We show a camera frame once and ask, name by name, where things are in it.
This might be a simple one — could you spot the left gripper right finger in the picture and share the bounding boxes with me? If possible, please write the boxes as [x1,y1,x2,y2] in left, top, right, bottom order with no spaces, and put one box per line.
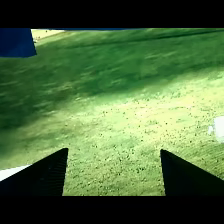
[159,148,224,197]

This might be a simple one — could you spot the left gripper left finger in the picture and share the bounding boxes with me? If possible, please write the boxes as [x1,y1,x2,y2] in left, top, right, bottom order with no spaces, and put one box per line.
[0,147,69,197]

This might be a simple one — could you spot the dark blue garment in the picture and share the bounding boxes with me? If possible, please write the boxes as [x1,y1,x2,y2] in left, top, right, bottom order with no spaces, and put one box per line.
[0,28,38,59]

